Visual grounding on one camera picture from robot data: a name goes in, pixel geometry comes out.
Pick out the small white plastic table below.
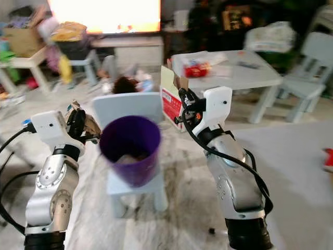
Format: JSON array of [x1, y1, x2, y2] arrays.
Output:
[[169, 49, 284, 124]]

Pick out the yellow snack bag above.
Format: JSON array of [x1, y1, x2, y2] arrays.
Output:
[[49, 22, 88, 42]]

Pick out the brown cardboard storage box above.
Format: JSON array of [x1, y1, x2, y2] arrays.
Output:
[[3, 23, 47, 58]]

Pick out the black basket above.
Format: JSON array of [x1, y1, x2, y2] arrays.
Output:
[[55, 39, 92, 61]]

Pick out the purple plastic rubbish bin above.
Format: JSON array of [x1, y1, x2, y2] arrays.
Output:
[[99, 116, 162, 188]]

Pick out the light blue stool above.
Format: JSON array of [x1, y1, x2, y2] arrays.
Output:
[[68, 56, 105, 86]]

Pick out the red white cardboard box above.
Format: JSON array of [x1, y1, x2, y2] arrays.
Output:
[[160, 65, 189, 130]]

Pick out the slotted light blue child chair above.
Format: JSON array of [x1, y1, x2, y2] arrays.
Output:
[[273, 32, 333, 123]]

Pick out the white low side table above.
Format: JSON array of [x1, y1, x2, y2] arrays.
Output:
[[0, 52, 50, 94]]

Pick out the doll with brown hair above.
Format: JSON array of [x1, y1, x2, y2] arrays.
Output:
[[113, 77, 138, 94]]

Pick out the flat red wrapper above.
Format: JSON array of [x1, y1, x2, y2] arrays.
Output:
[[324, 148, 333, 172]]

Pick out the dark picture frame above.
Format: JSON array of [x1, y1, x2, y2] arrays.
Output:
[[221, 5, 250, 29]]

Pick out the red snack bag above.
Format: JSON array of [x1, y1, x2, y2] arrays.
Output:
[[182, 59, 211, 79]]

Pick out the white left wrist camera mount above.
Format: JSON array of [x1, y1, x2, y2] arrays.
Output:
[[31, 110, 71, 149]]

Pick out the bright television screen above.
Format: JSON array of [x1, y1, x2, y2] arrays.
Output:
[[47, 0, 162, 34]]

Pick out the white television stand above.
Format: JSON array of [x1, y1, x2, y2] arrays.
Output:
[[91, 35, 164, 68]]

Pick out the grey remote control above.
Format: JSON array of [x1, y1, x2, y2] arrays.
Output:
[[237, 61, 261, 69]]

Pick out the white printed diaper pack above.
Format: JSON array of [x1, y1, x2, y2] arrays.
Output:
[[245, 22, 297, 53]]

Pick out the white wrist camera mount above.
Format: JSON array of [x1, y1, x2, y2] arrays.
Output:
[[31, 110, 71, 149], [202, 86, 233, 131]]

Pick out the brown paper trash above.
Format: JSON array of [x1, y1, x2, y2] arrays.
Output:
[[116, 152, 149, 166]]

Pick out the large grey folding table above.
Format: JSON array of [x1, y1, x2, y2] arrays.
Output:
[[208, 121, 333, 250]]

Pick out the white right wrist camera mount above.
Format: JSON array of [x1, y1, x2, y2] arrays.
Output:
[[202, 86, 233, 131]]

